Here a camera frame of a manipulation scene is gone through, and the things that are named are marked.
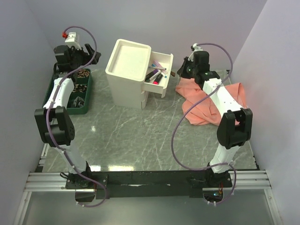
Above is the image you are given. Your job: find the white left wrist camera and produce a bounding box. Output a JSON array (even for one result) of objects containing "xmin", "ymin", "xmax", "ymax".
[{"xmin": 62, "ymin": 32, "xmax": 81, "ymax": 50}]

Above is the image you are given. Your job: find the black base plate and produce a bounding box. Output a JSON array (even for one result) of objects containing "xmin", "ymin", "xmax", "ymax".
[{"xmin": 66, "ymin": 169, "xmax": 233, "ymax": 199}]

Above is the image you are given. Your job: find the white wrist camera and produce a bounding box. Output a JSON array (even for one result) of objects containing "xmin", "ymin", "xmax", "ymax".
[
  {"xmin": 62, "ymin": 32, "xmax": 81, "ymax": 50},
  {"xmin": 188, "ymin": 43, "xmax": 203, "ymax": 62}
]

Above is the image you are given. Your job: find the light pink highlighter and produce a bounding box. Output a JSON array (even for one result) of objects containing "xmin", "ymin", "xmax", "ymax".
[{"xmin": 151, "ymin": 60, "xmax": 163, "ymax": 68}]

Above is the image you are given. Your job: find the aluminium rail frame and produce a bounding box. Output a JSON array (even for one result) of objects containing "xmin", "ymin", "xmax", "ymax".
[{"xmin": 13, "ymin": 142, "xmax": 282, "ymax": 225}]

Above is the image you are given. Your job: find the thin blue pen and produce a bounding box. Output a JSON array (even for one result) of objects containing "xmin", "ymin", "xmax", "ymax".
[{"xmin": 148, "ymin": 66, "xmax": 167, "ymax": 70}]

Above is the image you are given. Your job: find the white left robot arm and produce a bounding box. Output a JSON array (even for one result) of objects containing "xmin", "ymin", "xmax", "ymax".
[{"xmin": 34, "ymin": 44, "xmax": 101, "ymax": 188}]

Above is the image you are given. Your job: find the purple black highlighter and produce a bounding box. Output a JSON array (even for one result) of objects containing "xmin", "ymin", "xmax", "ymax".
[{"xmin": 145, "ymin": 69, "xmax": 161, "ymax": 83}]

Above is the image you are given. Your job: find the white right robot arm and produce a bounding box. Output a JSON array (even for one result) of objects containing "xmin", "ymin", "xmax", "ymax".
[{"xmin": 177, "ymin": 49, "xmax": 253, "ymax": 187}]

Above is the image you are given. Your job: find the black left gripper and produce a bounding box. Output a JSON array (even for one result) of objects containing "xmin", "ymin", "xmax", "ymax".
[{"xmin": 67, "ymin": 44, "xmax": 101, "ymax": 69}]

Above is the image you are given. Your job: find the white three-drawer organizer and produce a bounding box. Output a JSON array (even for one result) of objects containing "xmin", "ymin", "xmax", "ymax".
[{"xmin": 105, "ymin": 39, "xmax": 173, "ymax": 109}]

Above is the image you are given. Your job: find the green compartment tray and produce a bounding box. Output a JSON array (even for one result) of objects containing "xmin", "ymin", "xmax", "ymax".
[{"xmin": 42, "ymin": 69, "xmax": 93, "ymax": 115}]

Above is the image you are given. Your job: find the pink black highlighter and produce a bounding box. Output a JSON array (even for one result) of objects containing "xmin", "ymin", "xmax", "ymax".
[{"xmin": 153, "ymin": 73, "xmax": 163, "ymax": 85}]

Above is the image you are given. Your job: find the pink cloth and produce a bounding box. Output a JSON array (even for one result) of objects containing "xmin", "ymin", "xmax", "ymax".
[{"xmin": 175, "ymin": 78, "xmax": 247, "ymax": 126}]

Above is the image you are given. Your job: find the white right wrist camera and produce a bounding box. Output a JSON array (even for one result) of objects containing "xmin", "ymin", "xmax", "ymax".
[{"xmin": 188, "ymin": 43, "xmax": 203, "ymax": 62}]

